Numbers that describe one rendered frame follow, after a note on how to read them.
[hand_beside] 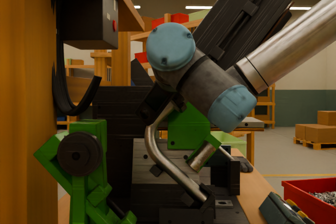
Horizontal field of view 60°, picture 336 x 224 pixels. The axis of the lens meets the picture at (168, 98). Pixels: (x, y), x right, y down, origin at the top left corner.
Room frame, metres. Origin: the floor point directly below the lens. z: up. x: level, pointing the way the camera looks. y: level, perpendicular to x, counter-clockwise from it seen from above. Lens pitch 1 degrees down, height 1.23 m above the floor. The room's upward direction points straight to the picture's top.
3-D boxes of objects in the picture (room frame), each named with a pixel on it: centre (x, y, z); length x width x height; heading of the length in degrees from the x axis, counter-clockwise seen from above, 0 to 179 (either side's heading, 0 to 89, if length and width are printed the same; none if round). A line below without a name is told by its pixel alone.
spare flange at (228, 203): (0.82, -0.15, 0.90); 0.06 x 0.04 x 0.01; 87
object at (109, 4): (0.81, 0.21, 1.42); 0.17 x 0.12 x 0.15; 177
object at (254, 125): (0.98, -0.11, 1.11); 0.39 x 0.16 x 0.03; 87
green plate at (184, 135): (0.83, -0.06, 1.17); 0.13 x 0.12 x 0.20; 177
